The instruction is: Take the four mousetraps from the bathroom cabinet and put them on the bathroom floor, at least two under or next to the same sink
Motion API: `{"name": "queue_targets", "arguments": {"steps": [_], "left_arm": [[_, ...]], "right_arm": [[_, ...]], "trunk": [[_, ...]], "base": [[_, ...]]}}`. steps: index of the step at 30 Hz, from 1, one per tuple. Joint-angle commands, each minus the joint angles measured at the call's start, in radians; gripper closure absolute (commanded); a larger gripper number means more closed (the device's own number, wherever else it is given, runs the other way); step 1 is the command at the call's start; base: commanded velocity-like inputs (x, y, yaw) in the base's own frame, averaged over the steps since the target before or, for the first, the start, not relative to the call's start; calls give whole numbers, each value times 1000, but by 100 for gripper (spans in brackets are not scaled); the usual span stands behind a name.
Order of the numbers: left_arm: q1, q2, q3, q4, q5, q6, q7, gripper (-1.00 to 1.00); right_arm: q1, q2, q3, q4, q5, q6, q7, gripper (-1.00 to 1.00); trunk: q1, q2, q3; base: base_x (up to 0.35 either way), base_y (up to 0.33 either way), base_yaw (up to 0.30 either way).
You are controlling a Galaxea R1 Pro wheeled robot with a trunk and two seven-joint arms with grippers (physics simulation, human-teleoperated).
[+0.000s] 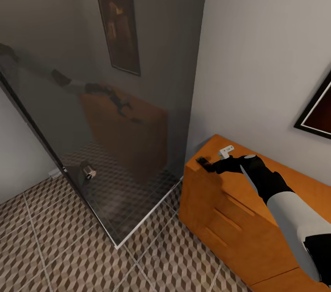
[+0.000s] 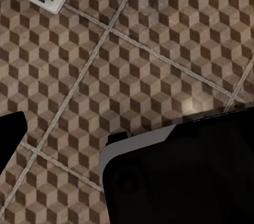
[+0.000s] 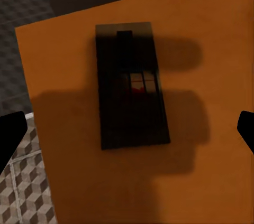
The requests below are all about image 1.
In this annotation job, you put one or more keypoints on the shower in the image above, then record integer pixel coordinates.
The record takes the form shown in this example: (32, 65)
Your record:
(117, 247)

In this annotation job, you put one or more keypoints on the picture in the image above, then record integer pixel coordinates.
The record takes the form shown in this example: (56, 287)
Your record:
(316, 118)

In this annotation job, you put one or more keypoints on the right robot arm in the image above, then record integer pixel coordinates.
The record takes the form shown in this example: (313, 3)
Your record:
(307, 233)

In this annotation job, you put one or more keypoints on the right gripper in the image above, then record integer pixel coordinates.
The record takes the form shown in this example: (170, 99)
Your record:
(221, 166)

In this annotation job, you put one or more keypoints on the cabinet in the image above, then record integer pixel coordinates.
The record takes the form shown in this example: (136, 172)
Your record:
(224, 211)

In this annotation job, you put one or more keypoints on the door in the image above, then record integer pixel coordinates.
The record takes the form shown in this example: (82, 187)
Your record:
(110, 85)
(60, 170)

